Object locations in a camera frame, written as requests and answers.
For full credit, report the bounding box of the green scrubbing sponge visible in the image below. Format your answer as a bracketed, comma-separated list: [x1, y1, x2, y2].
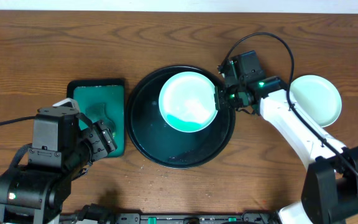
[85, 103, 116, 136]

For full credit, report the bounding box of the mint green plate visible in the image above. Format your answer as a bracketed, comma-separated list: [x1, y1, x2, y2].
[158, 72, 218, 133]
[290, 75, 342, 127]

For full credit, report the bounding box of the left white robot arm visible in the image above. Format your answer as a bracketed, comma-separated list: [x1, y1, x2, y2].
[0, 106, 117, 223]

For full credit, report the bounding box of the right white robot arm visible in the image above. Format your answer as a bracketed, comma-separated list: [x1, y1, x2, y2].
[214, 51, 358, 223]

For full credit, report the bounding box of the rectangular green water tray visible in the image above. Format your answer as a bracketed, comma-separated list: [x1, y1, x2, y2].
[67, 78, 125, 158]

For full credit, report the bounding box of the round black serving tray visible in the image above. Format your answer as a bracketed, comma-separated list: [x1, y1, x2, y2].
[125, 65, 236, 169]

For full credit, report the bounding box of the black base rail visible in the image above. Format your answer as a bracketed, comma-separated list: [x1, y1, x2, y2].
[58, 204, 281, 224]

